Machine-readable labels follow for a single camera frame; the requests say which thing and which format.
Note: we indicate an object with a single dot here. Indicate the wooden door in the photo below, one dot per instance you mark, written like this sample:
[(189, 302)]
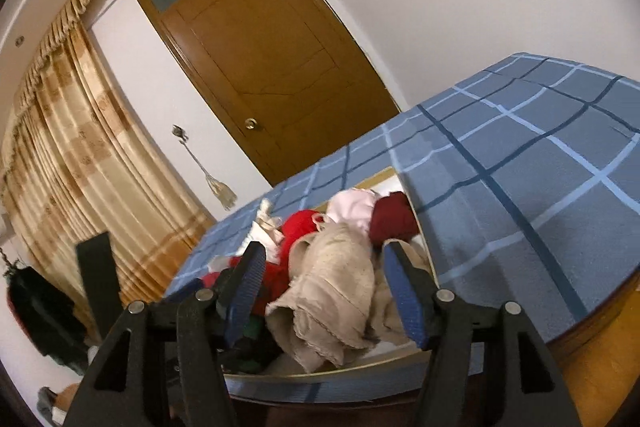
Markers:
[(275, 57)]

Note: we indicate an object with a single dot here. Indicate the beige patterned curtain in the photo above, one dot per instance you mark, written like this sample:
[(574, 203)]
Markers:
[(75, 132)]

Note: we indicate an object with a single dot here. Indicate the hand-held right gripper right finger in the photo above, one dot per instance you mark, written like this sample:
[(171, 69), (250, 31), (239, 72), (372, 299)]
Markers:
[(407, 302)]

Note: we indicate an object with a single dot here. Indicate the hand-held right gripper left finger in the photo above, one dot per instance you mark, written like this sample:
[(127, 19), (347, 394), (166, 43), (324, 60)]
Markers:
[(245, 292)]

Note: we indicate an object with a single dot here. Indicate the curtain tieback tassel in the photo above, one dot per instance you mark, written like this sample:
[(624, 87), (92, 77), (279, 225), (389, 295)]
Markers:
[(220, 192)]

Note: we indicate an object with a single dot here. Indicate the hanging dark clothes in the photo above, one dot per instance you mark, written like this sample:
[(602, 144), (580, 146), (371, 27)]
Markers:
[(40, 312)]

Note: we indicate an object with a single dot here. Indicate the white underwear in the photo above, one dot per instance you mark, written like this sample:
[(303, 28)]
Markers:
[(262, 232)]

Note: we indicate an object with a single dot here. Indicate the pale pink underwear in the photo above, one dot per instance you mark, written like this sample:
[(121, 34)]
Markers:
[(350, 207)]

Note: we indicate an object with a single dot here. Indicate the blue plaid tablecloth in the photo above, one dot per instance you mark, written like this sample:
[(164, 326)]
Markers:
[(500, 157)]

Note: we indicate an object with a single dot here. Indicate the dark red underwear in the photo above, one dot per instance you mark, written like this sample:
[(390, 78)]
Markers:
[(392, 217)]

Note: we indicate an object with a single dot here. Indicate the brass door knob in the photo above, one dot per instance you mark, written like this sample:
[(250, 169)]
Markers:
[(251, 124)]

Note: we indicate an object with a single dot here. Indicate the wall coat hook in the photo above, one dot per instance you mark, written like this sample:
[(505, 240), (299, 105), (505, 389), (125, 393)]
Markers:
[(7, 264)]

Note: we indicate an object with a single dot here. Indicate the green and navy underwear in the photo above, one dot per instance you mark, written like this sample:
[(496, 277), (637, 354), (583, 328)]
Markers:
[(252, 329)]

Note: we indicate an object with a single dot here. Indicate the beige lace underwear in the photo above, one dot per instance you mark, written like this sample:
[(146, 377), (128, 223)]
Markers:
[(330, 287)]

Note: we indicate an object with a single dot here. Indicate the bright red underwear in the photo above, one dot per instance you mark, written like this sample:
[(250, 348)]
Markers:
[(300, 227)]

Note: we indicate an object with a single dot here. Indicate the cream shallow tray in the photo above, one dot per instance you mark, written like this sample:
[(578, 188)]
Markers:
[(377, 178)]

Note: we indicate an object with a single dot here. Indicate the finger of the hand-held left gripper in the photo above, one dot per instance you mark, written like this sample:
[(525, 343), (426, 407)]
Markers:
[(185, 291)]

